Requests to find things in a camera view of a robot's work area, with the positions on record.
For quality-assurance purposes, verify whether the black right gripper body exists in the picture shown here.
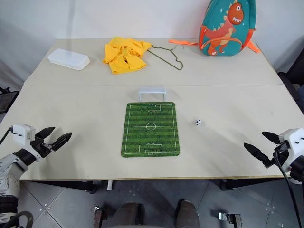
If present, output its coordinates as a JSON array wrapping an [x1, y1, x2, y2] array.
[[264, 141, 290, 168]]

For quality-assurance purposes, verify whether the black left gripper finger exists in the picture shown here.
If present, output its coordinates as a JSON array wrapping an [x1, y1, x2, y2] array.
[[50, 132, 73, 152], [35, 127, 56, 143]]

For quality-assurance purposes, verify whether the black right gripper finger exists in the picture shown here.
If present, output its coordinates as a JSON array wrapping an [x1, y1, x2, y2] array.
[[243, 142, 271, 165], [261, 131, 281, 145]]

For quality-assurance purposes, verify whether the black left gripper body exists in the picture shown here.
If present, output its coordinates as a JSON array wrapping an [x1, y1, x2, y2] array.
[[30, 137, 54, 158]]

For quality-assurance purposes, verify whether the green soccer field mat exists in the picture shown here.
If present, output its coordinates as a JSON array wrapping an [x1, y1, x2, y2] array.
[[120, 102, 181, 158]]

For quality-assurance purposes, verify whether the black mesh chair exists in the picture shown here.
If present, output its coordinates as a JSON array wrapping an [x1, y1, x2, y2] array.
[[0, 86, 20, 115]]

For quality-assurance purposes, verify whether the black office chair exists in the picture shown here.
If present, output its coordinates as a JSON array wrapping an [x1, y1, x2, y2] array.
[[277, 35, 304, 109]]

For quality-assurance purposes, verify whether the white plastic lidded box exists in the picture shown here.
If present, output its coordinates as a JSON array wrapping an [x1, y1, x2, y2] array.
[[47, 48, 91, 71]]

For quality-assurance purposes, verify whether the dark rounded shape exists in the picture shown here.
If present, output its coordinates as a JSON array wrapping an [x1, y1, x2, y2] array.
[[175, 199, 200, 228], [111, 202, 144, 228]]

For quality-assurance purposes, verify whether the white miniature goal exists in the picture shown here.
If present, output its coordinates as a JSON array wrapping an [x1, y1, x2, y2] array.
[[138, 86, 167, 103]]

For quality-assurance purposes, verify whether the yellow crumpled shirt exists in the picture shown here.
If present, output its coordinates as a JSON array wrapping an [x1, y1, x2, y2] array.
[[102, 37, 152, 75]]

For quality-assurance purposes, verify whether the teal dinosaur backpack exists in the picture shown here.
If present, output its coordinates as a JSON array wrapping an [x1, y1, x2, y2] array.
[[169, 0, 261, 57]]

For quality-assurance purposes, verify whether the olive green clothes hanger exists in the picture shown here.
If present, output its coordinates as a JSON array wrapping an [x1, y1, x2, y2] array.
[[147, 44, 185, 71]]

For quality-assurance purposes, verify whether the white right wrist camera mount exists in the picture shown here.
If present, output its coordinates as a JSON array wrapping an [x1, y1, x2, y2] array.
[[278, 128, 304, 172]]

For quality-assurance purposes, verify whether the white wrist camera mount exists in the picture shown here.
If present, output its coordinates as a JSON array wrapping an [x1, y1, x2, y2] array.
[[11, 124, 45, 162], [278, 128, 304, 172]]

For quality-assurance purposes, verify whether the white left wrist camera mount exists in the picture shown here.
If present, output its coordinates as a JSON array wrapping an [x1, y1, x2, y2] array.
[[11, 124, 45, 162]]

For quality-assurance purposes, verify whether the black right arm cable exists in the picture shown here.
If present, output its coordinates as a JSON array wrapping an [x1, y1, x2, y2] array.
[[275, 150, 301, 228]]

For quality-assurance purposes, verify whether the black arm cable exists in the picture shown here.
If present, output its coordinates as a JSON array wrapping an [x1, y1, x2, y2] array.
[[0, 127, 14, 146], [275, 150, 301, 228]]

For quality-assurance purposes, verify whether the black table frame bar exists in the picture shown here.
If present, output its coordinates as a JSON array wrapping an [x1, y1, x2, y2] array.
[[23, 180, 98, 194], [219, 178, 285, 191]]

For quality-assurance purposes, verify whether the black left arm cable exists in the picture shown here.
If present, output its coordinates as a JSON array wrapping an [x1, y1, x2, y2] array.
[[0, 127, 14, 146]]

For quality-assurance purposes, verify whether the metal bracket with caster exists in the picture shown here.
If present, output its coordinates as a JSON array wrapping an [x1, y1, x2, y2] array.
[[218, 210, 243, 228], [92, 203, 106, 228]]

